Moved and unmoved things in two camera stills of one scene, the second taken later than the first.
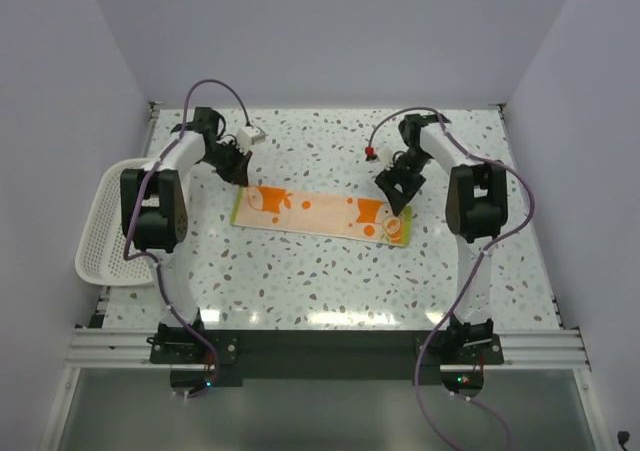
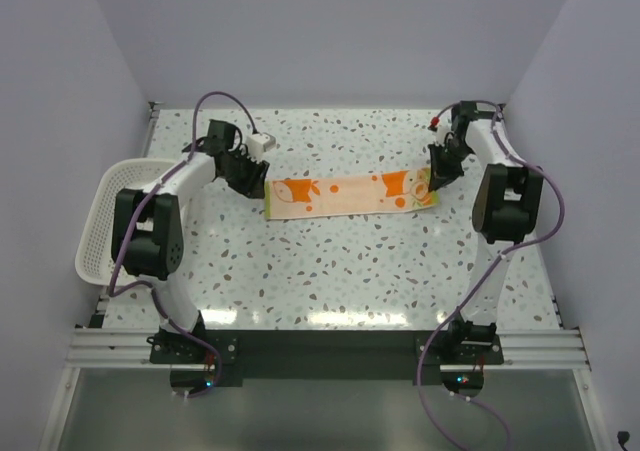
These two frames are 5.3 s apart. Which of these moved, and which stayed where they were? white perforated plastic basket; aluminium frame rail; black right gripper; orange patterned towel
Moved: black right gripper; orange patterned towel
Stayed: aluminium frame rail; white perforated plastic basket
